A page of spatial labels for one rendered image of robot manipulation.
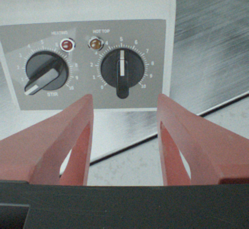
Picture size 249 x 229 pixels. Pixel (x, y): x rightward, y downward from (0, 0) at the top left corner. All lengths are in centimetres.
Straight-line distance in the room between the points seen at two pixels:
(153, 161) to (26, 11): 17
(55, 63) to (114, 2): 6
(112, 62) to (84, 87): 3
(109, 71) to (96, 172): 11
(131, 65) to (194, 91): 8
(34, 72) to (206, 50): 15
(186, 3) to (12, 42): 16
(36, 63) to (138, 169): 13
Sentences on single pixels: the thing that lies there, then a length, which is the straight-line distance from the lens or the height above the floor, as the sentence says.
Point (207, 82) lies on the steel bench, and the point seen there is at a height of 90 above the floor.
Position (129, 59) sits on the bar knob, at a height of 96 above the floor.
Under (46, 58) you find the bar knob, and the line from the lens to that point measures 19.
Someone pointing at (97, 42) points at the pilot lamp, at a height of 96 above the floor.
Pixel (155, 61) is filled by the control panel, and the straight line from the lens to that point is 19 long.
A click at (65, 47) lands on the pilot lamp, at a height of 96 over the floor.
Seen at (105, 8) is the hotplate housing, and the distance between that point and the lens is 18.
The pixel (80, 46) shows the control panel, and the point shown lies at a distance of 19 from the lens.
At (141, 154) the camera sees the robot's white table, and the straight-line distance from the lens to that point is 25.
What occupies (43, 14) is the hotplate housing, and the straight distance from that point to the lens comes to 19.
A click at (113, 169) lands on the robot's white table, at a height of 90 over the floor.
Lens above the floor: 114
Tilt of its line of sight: 85 degrees down
